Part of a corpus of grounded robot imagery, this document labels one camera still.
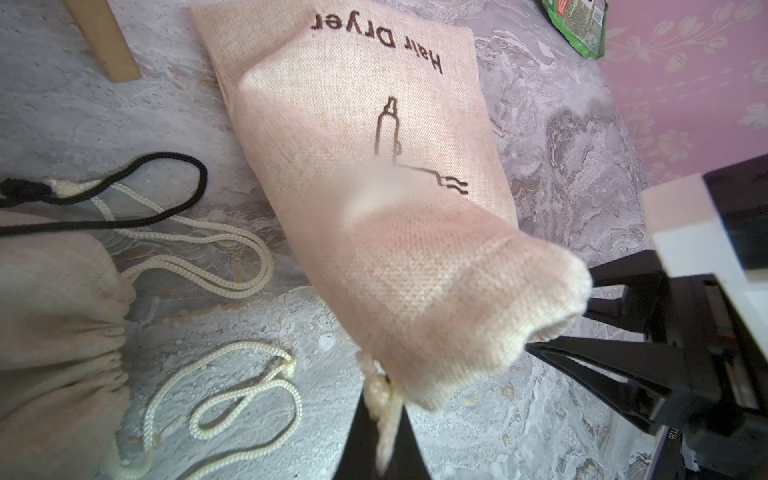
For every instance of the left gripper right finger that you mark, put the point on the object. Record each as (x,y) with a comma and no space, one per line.
(407,462)

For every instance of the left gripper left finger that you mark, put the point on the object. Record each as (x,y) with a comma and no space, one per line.
(358,459)

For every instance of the wooden two-tier shelf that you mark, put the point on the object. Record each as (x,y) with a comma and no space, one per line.
(99,27)

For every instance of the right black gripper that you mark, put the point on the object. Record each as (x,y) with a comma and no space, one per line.
(708,390)

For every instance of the green snack packet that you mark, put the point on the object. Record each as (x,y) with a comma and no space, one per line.
(581,22)

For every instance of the beige linen drawstring bag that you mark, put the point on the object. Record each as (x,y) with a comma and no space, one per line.
(64,390)

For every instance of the beige pouch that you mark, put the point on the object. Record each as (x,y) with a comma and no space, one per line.
(368,131)

